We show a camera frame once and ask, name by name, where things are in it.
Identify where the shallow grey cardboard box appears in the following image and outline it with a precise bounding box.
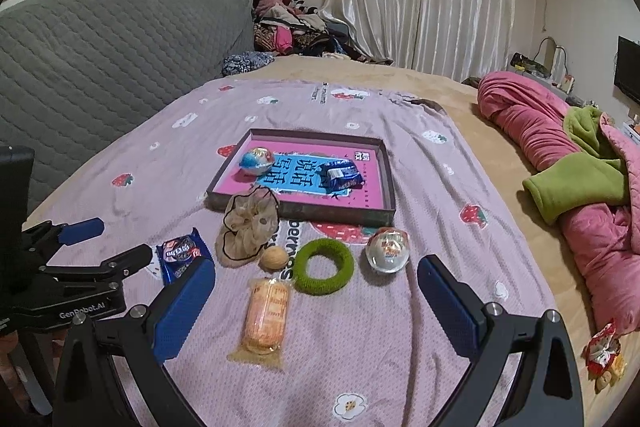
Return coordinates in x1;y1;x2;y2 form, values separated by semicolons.
206;128;397;229

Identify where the grey quilted headboard cover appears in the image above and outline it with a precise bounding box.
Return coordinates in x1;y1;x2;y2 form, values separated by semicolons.
0;0;253;218

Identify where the pink quilt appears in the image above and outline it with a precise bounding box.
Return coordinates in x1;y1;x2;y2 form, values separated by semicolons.
476;72;640;338

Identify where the clear plastic egg capsule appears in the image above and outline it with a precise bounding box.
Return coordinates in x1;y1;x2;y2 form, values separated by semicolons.
365;227;412;275

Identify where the blue cookie packet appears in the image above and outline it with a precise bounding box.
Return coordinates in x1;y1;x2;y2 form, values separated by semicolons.
156;228;211;286

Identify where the tan bed sheet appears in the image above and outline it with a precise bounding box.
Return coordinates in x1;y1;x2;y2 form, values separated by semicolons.
225;54;640;427

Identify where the small wooden ball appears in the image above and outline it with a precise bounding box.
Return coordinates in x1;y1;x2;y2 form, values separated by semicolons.
259;247;285;273

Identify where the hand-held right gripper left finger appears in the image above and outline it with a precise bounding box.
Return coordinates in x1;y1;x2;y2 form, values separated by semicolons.
52;256;217;427

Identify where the pink strawberry print blanket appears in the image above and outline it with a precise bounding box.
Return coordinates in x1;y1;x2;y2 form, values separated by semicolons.
30;79;561;427

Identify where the blue patterned cloth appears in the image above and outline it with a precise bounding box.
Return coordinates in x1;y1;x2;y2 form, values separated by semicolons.
221;51;273;78

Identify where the green fleece blanket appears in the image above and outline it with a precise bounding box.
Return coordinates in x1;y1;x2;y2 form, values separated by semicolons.
522;106;631;225

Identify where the green fuzzy ring scrunchie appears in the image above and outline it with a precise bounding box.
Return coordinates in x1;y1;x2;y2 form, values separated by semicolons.
292;238;355;295

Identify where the oval table mirror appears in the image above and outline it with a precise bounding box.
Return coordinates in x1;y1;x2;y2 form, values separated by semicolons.
535;36;562;75

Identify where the orange cracker packet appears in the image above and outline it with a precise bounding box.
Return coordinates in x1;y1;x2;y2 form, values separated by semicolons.
227;277;292;370

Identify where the red white snack packet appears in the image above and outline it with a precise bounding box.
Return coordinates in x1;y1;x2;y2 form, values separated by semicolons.
582;321;626;392

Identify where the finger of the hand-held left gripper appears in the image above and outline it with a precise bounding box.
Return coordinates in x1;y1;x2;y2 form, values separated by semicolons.
20;217;106;269
37;243;153;289

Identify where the blue white snack packet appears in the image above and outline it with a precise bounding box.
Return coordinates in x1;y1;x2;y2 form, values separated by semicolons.
320;159;363;196

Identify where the beige organza scrunchie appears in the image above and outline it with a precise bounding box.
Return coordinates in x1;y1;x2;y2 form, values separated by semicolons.
216;186;281;269

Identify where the pile of clothes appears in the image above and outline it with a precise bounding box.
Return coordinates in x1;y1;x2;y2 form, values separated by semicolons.
252;0;393;65

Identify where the black television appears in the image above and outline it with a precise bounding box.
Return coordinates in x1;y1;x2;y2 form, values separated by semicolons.
614;36;640;105

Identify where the colourful foil ball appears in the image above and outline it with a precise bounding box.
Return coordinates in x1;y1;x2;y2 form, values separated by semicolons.
240;147;275;178

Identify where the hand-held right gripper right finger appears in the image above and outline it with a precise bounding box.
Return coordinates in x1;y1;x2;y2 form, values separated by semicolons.
417;255;586;427

